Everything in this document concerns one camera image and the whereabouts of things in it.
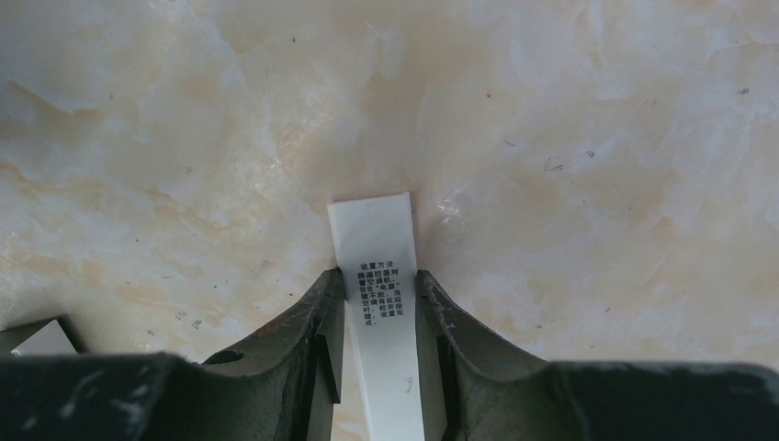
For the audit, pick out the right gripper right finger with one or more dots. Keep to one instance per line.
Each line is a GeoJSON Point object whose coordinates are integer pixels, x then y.
{"type": "Point", "coordinates": [476, 385]}

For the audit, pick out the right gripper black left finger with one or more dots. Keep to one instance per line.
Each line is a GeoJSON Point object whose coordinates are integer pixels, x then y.
{"type": "Point", "coordinates": [280, 382]}

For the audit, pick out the slim white remote control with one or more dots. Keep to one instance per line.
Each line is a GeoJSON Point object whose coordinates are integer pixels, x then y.
{"type": "Point", "coordinates": [52, 336]}

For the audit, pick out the white remote battery cover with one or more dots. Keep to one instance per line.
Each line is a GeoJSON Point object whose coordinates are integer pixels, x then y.
{"type": "Point", "coordinates": [375, 251]}

